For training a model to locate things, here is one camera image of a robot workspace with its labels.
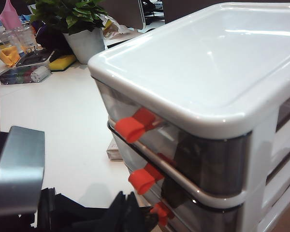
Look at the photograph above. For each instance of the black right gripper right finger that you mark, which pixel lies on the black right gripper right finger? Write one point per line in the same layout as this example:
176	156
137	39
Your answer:
134	217

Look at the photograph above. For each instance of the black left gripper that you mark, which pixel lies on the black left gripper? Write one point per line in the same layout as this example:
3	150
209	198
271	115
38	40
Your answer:
70	217

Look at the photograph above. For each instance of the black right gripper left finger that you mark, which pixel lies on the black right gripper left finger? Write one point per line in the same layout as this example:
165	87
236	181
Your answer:
113	217

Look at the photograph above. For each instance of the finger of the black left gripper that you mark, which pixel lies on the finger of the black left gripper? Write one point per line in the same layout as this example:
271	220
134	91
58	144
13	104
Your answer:
151	217

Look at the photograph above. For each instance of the beige purple napkin pack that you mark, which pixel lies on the beige purple napkin pack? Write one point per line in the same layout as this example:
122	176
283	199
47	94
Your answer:
114	153

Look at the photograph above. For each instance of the white small cylinder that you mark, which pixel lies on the white small cylinder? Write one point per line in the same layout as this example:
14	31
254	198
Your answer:
39	73

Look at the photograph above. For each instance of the silver foil package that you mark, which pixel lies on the silver foil package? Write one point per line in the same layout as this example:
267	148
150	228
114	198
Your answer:
14	77

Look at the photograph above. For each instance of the yellow sponge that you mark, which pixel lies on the yellow sponge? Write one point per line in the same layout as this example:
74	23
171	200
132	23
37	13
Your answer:
62	62

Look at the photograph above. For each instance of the black silver flat device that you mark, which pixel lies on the black silver flat device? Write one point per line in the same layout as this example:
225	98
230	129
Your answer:
33	59

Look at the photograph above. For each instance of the yellow cloth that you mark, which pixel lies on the yellow cloth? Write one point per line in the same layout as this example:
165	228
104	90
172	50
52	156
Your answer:
8	56

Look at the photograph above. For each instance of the green plant in white pot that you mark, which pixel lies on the green plant in white pot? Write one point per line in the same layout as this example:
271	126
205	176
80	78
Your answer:
84	46

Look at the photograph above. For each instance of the dark purple bag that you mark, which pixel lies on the dark purple bag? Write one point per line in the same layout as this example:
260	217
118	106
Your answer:
50	38

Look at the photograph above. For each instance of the clear plastic bottle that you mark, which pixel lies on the clear plastic bottle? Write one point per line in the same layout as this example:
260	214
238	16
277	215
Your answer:
21	38

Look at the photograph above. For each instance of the crumpled clear plastic bag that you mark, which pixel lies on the crumpled clear plastic bag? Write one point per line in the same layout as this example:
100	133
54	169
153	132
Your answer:
116	26

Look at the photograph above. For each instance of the grey monitor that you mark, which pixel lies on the grey monitor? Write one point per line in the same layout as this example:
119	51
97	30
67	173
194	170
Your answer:
123	12

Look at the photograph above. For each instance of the pink paper sheet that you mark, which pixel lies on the pink paper sheet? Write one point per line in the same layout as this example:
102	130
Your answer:
9	14

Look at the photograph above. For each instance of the white plastic drawer cabinet frame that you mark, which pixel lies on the white plastic drawer cabinet frame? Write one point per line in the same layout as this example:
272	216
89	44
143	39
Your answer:
195	60

